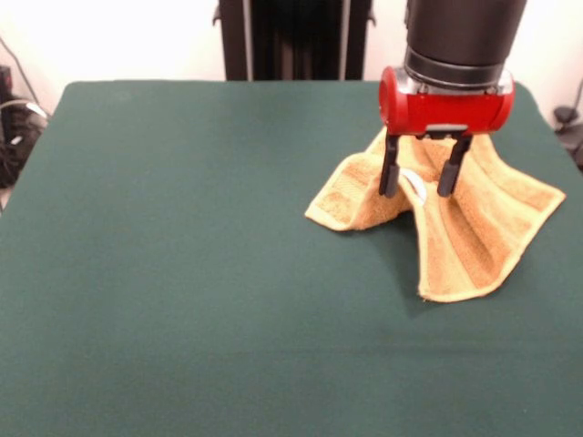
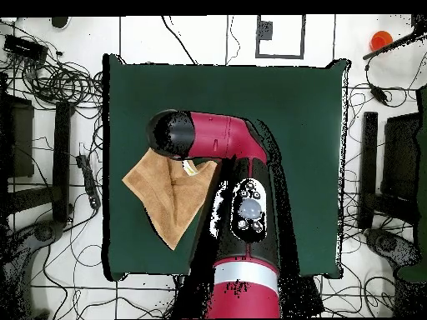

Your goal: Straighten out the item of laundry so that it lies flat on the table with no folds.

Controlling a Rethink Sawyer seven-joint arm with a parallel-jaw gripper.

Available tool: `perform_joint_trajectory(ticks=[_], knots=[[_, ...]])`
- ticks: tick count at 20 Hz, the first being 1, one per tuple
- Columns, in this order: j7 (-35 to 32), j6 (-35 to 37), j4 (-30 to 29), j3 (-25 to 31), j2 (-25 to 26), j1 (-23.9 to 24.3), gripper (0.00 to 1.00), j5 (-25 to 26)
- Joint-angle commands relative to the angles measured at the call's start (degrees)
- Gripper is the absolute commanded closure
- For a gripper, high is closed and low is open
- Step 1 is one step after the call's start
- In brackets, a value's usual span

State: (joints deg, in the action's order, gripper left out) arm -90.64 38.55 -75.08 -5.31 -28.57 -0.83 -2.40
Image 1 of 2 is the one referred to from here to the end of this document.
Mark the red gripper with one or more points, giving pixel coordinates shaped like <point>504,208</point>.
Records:
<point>446,111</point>

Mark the black floor stand base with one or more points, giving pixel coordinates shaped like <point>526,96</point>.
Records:
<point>571,136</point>

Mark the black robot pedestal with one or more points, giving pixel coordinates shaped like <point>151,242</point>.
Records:
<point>273,45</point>

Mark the yellow terry towel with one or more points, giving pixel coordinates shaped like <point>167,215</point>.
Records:
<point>478,218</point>

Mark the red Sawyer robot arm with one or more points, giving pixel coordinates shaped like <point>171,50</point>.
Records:
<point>460,41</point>

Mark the dark green table cloth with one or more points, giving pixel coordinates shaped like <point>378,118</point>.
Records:
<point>182,273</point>

